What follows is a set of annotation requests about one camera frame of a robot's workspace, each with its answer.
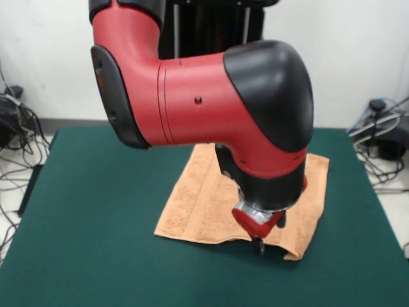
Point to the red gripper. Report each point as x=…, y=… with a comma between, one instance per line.
x=255, y=224

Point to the tan terry towel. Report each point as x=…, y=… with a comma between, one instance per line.
x=198, y=198

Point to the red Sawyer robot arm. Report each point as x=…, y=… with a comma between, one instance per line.
x=207, y=102

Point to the dark grey stand base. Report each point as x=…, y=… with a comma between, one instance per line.
x=4, y=128
x=390, y=144

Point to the black round knob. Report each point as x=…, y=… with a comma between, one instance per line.
x=13, y=91
x=377, y=105

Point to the dark green table cloth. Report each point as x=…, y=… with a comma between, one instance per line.
x=96, y=208

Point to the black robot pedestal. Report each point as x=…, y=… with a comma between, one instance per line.
x=207, y=28

